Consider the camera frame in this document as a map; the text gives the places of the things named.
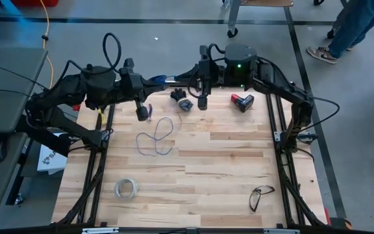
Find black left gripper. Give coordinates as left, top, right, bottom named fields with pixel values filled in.
left=120, top=73, right=169, bottom=101

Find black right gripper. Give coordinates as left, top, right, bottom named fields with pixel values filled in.
left=175, top=58, right=226, bottom=98

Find blue cord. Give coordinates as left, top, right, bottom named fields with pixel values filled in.
left=136, top=74, right=184, bottom=157

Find grey yellow work glove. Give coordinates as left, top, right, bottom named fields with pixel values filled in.
left=169, top=88, right=194, bottom=112

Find red black power tool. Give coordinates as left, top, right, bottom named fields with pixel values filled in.
left=231, top=93, right=255, bottom=113

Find wooden workbench grey legs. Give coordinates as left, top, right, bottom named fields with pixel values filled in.
left=221, top=0, right=345, bottom=39

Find grey tape roll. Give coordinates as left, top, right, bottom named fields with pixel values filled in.
left=114, top=177, right=139, bottom=200

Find white printed box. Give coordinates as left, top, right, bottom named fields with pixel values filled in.
left=36, top=133, right=68, bottom=176

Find clear black safety glasses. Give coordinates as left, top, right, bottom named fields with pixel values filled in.
left=248, top=185, right=276, bottom=213

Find grey desk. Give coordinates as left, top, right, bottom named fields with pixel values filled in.
left=0, top=47, right=49, bottom=219

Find red plastic crate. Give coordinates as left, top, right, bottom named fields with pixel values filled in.
left=10, top=0, right=60, bottom=7

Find person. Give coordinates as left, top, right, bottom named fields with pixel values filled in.
left=306, top=0, right=374, bottom=65

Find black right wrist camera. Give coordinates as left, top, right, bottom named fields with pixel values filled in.
left=199, top=45, right=210, bottom=66

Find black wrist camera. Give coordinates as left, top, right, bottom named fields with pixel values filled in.
left=199, top=45, right=210, bottom=66
left=123, top=57, right=135, bottom=72

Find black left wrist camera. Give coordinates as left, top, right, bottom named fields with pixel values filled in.
left=123, top=57, right=135, bottom=72

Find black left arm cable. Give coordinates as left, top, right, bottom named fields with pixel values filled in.
left=56, top=32, right=122, bottom=86

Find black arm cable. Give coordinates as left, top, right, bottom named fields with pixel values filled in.
left=56, top=32, right=122, bottom=86
left=310, top=96, right=341, bottom=131

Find yellow extension cable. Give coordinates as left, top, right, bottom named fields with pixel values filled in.
left=39, top=0, right=55, bottom=94

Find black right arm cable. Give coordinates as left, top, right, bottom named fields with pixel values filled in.
left=310, top=96, right=341, bottom=131

